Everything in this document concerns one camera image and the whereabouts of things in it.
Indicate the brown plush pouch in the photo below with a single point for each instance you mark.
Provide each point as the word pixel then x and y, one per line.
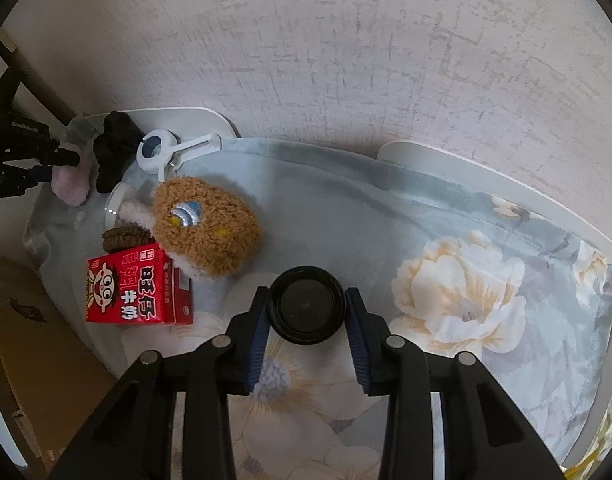
pixel 206 225

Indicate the blue floral cloth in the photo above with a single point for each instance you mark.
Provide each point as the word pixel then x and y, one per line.
pixel 361 220

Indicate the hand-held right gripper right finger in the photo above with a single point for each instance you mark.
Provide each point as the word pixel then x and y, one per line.
pixel 358 342

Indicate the white plastic clip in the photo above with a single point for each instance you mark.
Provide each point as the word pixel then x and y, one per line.
pixel 158 152

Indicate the pink plush headband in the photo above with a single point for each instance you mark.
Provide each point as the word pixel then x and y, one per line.
pixel 73 185

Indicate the black round jar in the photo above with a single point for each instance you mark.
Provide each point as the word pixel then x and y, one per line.
pixel 306 305

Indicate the brown cardboard box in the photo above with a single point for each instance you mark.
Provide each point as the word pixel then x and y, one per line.
pixel 31 340

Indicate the red milk carton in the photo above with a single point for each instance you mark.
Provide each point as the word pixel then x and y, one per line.
pixel 131 287

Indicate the black scrunchie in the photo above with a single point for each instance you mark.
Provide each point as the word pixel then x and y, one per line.
pixel 116 145

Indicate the white rimmed table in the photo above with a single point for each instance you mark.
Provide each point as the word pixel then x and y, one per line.
pixel 550 200

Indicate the green yellow floral quilt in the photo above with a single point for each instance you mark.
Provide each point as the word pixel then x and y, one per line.
pixel 593 452

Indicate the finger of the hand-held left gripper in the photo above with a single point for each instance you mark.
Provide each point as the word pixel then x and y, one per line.
pixel 41 174
pixel 66 157

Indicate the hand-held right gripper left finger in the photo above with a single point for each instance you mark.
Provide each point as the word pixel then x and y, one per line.
pixel 256 342

